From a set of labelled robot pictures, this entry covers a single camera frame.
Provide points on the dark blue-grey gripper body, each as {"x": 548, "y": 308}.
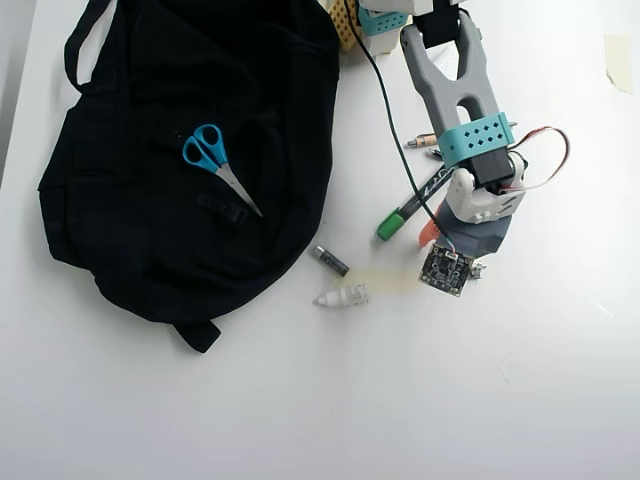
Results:
{"x": 476, "y": 239}

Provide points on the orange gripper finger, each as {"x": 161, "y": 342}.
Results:
{"x": 427, "y": 234}

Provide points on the grey white teal robot arm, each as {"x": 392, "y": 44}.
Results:
{"x": 440, "y": 85}

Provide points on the black fabric bag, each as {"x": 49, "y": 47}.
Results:
{"x": 150, "y": 100}

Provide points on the black marker green cap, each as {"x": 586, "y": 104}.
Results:
{"x": 390, "y": 227}

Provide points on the long yellowish tape strip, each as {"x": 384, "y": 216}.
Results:
{"x": 390, "y": 280}

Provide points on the thin black pen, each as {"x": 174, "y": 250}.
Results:
{"x": 435, "y": 153}

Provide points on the wooden ballpoint pen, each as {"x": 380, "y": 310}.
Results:
{"x": 425, "y": 140}

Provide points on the small black grey cylinder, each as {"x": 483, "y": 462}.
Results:
{"x": 331, "y": 261}

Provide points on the white ribbed plastic cone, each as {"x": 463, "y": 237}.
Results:
{"x": 345, "y": 296}

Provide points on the short yellowish tape piece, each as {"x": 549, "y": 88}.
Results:
{"x": 618, "y": 62}

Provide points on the yellow perforated block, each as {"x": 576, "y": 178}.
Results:
{"x": 342, "y": 25}

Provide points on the black camera circuit board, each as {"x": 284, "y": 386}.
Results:
{"x": 445, "y": 272}

